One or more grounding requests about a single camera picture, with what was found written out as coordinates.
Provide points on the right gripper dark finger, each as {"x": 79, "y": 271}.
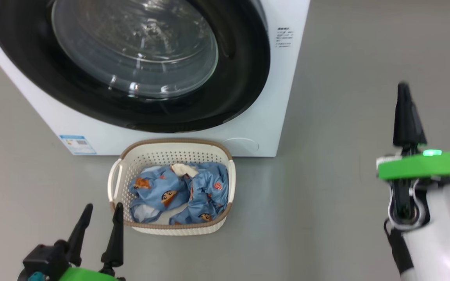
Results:
{"x": 406, "y": 125}

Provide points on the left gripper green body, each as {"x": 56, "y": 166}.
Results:
{"x": 88, "y": 275}

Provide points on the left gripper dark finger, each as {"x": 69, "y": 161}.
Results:
{"x": 115, "y": 242}
{"x": 79, "y": 234}

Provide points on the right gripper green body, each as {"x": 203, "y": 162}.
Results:
{"x": 424, "y": 166}

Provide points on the blue cartoon print garment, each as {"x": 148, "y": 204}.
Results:
{"x": 205, "y": 195}
{"x": 154, "y": 191}

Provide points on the black round glass washer door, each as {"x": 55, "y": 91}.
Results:
{"x": 240, "y": 78}

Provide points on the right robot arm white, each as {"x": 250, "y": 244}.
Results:
{"x": 447, "y": 234}

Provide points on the cream perforated laundry basket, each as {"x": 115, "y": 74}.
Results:
{"x": 162, "y": 156}

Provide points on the white front-load washing machine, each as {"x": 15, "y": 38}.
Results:
{"x": 272, "y": 97}

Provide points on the blue energy label sticker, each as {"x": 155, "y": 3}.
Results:
{"x": 77, "y": 144}

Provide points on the black text instruction label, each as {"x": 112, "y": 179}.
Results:
{"x": 284, "y": 38}

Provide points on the round white filter cover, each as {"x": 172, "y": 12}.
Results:
{"x": 242, "y": 145}

